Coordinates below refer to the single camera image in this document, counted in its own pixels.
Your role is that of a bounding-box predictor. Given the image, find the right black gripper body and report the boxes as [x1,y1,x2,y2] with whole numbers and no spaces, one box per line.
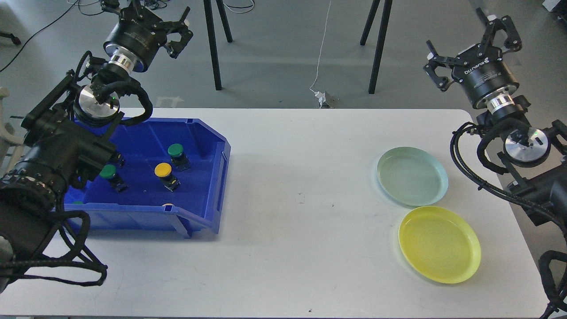
[455,44,519,109]

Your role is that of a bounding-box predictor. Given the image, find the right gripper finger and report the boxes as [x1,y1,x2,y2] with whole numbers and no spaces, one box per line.
[476,8,523,56]
[423,40,463,92]

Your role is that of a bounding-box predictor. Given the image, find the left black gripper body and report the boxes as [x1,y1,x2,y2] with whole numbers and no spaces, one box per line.
[104,6,171,74]

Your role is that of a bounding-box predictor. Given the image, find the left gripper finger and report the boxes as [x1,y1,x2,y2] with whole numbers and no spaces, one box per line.
[165,30,193,58]
[159,7,190,31]

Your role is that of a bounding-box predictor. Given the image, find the yellow push button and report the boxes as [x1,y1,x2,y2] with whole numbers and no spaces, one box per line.
[154,162,181,192]

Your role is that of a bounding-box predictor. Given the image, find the green push button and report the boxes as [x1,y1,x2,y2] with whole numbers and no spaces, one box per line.
[167,143,191,171]
[98,164,129,193]

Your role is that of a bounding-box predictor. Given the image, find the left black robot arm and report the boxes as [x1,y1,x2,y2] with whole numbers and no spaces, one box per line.
[1,0,193,291]

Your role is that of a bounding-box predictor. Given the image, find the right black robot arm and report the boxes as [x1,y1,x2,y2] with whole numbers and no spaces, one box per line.
[423,8,567,237]

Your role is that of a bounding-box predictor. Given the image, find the light green plate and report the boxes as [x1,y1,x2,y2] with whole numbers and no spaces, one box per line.
[376,147,448,207]

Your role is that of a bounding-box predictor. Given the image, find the green push button in bin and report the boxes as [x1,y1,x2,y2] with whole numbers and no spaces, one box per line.
[167,143,191,171]

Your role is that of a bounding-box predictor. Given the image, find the yellow plate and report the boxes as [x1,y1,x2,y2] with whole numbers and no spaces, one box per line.
[398,206,482,284]

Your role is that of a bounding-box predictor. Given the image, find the left black tripod legs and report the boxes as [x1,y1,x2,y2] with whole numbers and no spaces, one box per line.
[203,0,233,91]

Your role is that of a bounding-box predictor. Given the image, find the black tripod legs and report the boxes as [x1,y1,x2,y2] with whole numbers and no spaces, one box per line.
[360,0,393,94]
[203,0,233,91]

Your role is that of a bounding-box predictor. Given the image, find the right black tripod legs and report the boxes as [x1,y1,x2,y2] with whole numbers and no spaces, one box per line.
[360,0,393,94]

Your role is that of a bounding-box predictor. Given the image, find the blue plastic bin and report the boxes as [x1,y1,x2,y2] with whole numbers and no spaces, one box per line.
[64,118,230,238]

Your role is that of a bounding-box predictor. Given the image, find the white cable with plug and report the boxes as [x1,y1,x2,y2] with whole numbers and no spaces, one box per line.
[309,0,337,109]

